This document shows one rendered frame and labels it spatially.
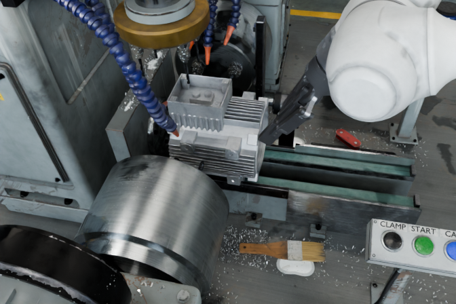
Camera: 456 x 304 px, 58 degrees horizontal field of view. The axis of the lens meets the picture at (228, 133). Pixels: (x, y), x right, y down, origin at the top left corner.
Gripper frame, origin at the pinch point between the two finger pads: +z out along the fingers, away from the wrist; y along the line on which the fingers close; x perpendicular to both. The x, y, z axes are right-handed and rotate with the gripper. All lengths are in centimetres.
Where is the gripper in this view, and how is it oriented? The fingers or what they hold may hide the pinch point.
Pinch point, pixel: (273, 131)
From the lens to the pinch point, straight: 84.9
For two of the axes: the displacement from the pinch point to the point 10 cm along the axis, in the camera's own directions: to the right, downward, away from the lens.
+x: 8.7, 4.6, 1.9
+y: -2.2, 6.9, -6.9
